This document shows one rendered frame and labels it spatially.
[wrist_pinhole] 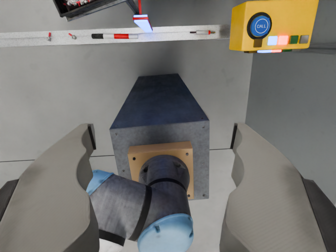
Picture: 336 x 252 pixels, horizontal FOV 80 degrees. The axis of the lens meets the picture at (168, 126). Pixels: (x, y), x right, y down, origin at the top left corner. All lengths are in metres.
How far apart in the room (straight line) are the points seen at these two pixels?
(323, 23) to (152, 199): 0.97
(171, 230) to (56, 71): 1.49
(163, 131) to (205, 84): 1.06
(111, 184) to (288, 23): 0.51
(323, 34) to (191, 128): 0.72
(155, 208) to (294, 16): 0.51
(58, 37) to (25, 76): 1.10
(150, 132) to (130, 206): 0.26
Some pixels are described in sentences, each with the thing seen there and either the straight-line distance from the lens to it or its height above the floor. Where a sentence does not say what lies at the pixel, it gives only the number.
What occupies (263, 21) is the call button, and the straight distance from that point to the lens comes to 0.53.
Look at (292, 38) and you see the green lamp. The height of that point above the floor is 1.08.
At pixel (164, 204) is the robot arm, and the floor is 1.23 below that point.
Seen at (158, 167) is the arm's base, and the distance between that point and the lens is 0.56.
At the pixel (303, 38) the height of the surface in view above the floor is 1.08.
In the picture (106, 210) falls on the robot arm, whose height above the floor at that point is 1.26.
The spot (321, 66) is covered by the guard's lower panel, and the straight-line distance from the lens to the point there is 1.09.
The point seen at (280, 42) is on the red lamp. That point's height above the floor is 1.08.
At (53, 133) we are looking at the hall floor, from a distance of 1.91.
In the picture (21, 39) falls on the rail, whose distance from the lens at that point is 0.82.
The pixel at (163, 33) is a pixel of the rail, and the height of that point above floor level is 0.85.
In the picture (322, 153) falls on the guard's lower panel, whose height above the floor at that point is 0.84.
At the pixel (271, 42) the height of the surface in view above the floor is 1.08.
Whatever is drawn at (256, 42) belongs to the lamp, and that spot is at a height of 1.08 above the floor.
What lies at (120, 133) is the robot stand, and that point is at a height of 1.00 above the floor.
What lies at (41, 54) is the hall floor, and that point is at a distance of 1.76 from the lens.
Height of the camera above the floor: 1.56
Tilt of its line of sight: 67 degrees down
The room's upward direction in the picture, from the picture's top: 173 degrees clockwise
